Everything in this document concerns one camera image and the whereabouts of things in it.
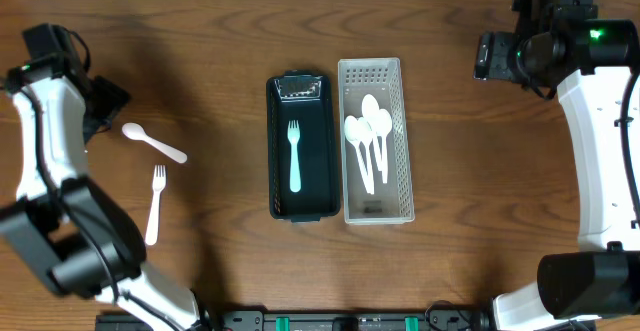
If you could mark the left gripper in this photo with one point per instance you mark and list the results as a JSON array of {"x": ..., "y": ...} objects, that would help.
[{"x": 107, "y": 101}]

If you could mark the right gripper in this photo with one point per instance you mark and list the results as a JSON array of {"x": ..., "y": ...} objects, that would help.
[{"x": 493, "y": 56}]

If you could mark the white spoon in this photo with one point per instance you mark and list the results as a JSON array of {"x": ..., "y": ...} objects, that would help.
[
  {"x": 366, "y": 139},
  {"x": 370, "y": 109},
  {"x": 136, "y": 132},
  {"x": 353, "y": 134}
]

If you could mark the white fork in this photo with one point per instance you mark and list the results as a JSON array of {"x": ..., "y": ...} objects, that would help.
[{"x": 158, "y": 185}]

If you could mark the white spoon crossing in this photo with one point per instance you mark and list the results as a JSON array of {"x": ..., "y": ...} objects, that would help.
[{"x": 384, "y": 126}]

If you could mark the mint green plastic fork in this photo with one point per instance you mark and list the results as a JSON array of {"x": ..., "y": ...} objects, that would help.
[{"x": 293, "y": 135}]

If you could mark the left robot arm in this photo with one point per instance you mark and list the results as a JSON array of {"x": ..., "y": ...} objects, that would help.
[{"x": 74, "y": 237}]

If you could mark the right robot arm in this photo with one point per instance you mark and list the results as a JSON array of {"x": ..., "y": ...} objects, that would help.
[{"x": 591, "y": 67}]

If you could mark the clear plastic basket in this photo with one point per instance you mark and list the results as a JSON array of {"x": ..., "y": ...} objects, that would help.
[{"x": 392, "y": 203}]

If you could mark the black plastic basket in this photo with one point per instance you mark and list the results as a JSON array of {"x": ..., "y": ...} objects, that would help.
[{"x": 304, "y": 96}]

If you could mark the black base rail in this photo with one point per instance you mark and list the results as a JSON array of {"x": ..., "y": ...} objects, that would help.
[{"x": 434, "y": 319}]

